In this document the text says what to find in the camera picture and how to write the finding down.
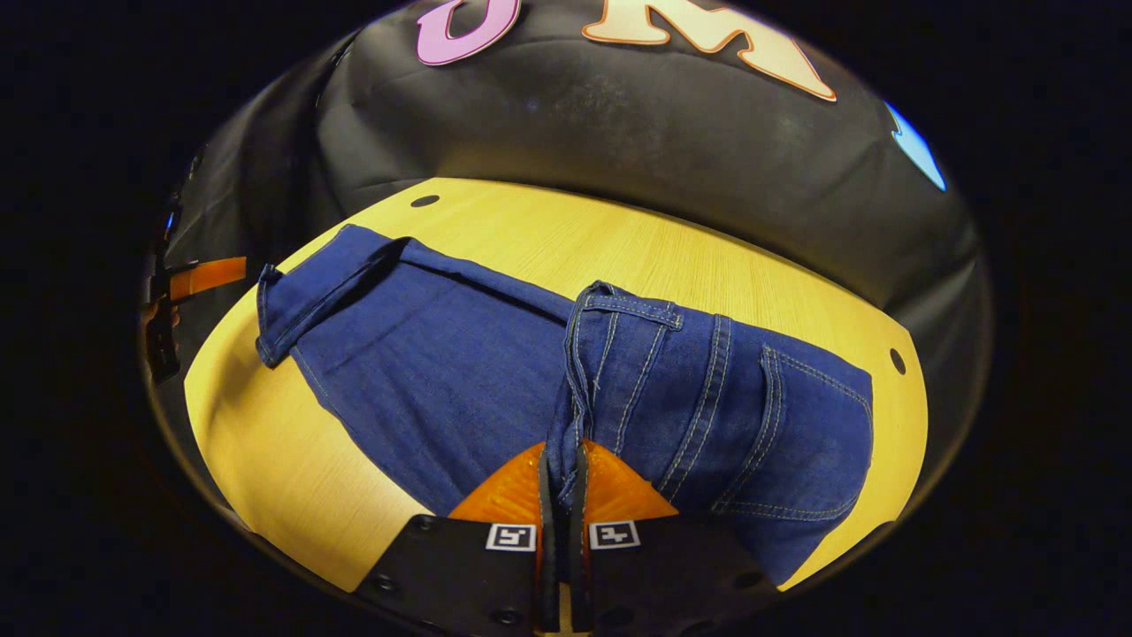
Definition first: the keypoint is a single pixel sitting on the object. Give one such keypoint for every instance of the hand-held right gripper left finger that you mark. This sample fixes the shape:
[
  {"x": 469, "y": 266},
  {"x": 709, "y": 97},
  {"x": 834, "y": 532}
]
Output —
[{"x": 546, "y": 566}]

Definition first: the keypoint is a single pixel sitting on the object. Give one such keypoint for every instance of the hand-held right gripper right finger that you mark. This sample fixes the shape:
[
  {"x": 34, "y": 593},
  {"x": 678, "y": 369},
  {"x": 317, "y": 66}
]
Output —
[{"x": 579, "y": 566}]

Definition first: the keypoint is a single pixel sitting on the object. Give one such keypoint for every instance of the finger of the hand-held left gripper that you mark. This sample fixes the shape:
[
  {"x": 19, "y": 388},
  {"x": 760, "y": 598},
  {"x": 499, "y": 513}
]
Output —
[{"x": 212, "y": 276}]

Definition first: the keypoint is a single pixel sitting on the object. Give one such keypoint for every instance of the blue denim jeans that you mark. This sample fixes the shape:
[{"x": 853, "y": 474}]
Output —
[{"x": 460, "y": 354}]

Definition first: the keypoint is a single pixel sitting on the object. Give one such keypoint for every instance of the black round table grommet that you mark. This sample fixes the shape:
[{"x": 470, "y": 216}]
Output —
[
  {"x": 897, "y": 361},
  {"x": 424, "y": 201}
]

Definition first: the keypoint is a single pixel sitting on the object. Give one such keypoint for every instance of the black backdrop cloth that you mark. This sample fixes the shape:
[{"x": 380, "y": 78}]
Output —
[{"x": 663, "y": 150}]

